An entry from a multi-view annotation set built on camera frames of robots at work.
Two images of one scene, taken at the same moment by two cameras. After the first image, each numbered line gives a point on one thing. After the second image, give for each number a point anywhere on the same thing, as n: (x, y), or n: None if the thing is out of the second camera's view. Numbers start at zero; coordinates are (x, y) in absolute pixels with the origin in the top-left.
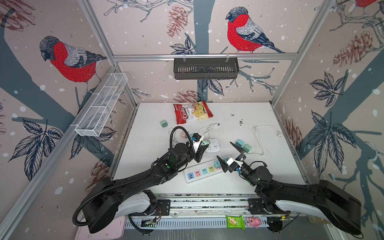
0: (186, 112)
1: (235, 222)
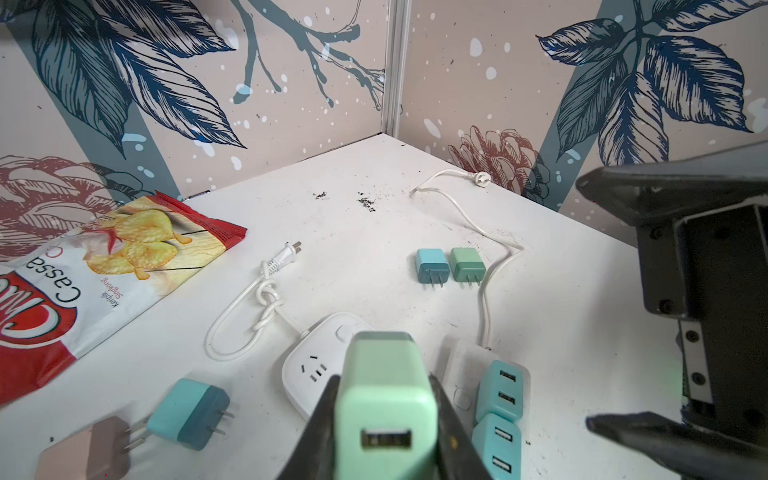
0: (61, 303)
1: None
